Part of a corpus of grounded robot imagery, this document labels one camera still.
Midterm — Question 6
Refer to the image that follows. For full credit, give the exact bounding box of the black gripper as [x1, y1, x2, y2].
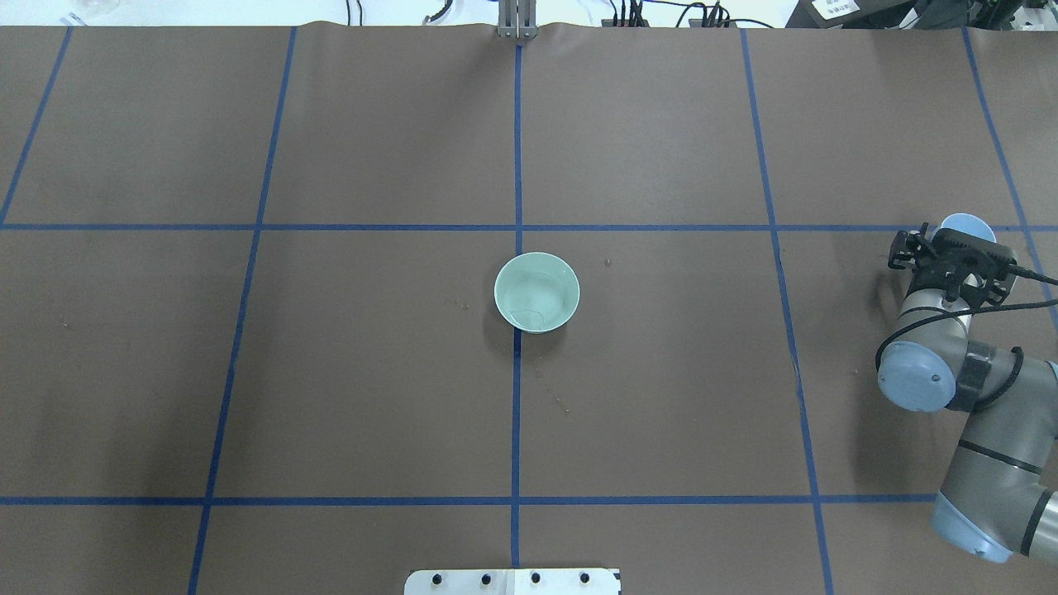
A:
[888, 223, 1017, 308]

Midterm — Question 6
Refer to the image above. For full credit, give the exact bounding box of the light blue paper cup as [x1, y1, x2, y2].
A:
[937, 213, 997, 288]

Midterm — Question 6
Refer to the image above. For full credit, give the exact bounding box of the light green ceramic bowl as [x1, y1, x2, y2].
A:
[493, 251, 581, 333]

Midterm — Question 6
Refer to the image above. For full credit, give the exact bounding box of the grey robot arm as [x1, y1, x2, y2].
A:
[875, 226, 1057, 564]

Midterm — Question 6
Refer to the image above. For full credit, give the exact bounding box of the black flat box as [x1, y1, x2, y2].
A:
[785, 1, 916, 30]

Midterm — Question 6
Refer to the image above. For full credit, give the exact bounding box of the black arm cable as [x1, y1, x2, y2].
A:
[875, 264, 1058, 410]

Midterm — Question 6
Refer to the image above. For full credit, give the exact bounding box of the aluminium frame post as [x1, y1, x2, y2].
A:
[496, 0, 539, 41]

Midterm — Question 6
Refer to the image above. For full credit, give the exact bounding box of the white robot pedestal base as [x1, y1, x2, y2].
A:
[403, 567, 622, 594]

